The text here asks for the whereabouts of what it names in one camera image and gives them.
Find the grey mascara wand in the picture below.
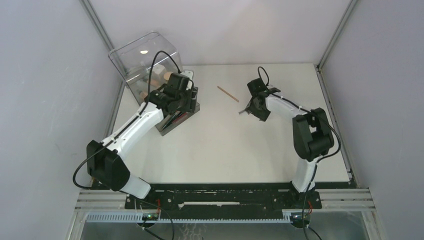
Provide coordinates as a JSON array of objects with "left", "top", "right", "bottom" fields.
[{"left": 238, "top": 109, "right": 250, "bottom": 115}]

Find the white cube container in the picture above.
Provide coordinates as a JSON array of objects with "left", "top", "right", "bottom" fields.
[{"left": 152, "top": 64, "right": 167, "bottom": 77}]

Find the small foundation bottle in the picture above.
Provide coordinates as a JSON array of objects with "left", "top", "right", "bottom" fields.
[{"left": 139, "top": 91, "right": 148, "bottom": 101}]

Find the wooden stick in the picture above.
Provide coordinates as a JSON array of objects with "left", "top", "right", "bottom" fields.
[{"left": 217, "top": 86, "right": 240, "bottom": 103}]

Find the clear acrylic organizer box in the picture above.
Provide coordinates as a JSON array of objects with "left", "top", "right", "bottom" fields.
[{"left": 108, "top": 31, "right": 200, "bottom": 135}]

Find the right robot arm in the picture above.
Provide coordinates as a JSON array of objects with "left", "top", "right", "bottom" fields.
[{"left": 245, "top": 78, "right": 335, "bottom": 208}]

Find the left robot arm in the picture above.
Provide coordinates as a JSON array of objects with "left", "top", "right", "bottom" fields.
[{"left": 86, "top": 70, "right": 198, "bottom": 209}]

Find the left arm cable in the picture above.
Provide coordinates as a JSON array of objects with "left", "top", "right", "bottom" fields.
[{"left": 72, "top": 50, "right": 196, "bottom": 190}]

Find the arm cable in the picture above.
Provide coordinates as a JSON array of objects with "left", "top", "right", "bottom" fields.
[
  {"left": 257, "top": 66, "right": 342, "bottom": 240},
  {"left": 72, "top": 50, "right": 196, "bottom": 190}
]

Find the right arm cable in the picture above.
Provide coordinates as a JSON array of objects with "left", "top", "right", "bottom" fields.
[{"left": 257, "top": 66, "right": 342, "bottom": 240}]

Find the black mounting rail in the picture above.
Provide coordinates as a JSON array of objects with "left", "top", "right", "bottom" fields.
[{"left": 91, "top": 180, "right": 324, "bottom": 221}]

